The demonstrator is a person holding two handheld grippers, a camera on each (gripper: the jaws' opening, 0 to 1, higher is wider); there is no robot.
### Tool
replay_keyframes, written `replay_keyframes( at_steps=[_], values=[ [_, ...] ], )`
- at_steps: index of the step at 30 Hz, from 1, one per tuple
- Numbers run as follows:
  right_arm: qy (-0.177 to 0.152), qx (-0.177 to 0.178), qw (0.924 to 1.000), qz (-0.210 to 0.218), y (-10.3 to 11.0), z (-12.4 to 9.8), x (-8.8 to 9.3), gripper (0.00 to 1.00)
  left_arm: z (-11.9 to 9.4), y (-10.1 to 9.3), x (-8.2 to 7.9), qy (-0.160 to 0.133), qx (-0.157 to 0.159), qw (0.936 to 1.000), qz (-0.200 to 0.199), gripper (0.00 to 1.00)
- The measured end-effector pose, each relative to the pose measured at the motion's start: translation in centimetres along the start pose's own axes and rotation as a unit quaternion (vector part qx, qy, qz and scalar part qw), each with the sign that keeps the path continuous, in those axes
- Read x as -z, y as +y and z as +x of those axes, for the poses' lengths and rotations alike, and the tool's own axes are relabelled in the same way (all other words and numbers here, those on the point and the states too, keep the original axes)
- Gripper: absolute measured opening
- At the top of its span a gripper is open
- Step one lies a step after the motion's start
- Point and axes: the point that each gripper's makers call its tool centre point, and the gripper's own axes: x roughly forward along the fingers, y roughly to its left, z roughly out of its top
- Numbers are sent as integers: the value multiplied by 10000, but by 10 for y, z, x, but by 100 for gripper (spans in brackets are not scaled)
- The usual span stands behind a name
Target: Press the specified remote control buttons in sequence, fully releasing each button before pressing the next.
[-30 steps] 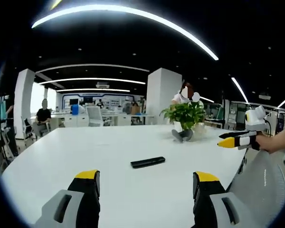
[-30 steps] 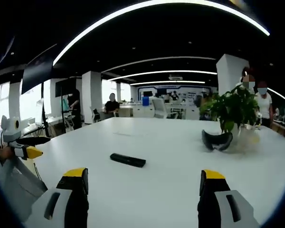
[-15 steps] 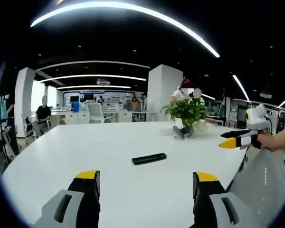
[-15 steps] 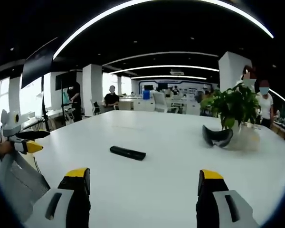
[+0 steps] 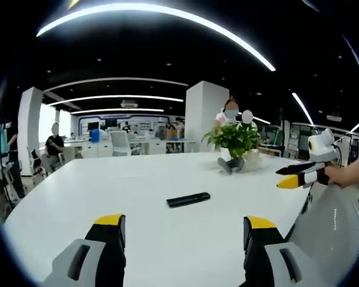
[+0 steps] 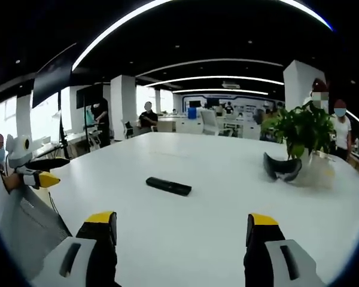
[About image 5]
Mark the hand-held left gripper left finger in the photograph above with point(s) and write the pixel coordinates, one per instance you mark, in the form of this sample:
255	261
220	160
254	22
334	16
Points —
77	257

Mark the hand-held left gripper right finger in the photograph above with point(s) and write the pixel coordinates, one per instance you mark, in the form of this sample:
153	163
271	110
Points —
282	257

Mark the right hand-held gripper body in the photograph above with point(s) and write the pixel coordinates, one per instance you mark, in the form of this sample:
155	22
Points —
320	147

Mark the black remote control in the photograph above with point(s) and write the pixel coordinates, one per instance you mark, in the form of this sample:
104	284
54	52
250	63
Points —
188	200

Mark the person's right hand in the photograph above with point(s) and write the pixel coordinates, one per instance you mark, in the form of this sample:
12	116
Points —
338	177

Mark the white mesh office chair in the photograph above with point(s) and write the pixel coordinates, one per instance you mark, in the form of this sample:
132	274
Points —
332	227

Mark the grey sitting figurine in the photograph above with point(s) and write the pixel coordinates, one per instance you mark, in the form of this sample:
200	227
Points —
231	165

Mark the green potted plant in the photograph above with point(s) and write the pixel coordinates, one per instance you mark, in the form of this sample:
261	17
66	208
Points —
234	138

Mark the white swivel office chair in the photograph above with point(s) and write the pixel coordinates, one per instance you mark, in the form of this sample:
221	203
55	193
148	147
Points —
120	143

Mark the blue container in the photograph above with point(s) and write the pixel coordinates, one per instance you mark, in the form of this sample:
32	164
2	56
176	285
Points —
94	136

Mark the ceiling air conditioner unit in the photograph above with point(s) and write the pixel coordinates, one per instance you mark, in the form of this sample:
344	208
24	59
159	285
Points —
129	104

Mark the long curved ceiling light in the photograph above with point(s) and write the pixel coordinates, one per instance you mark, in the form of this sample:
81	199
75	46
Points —
155	18

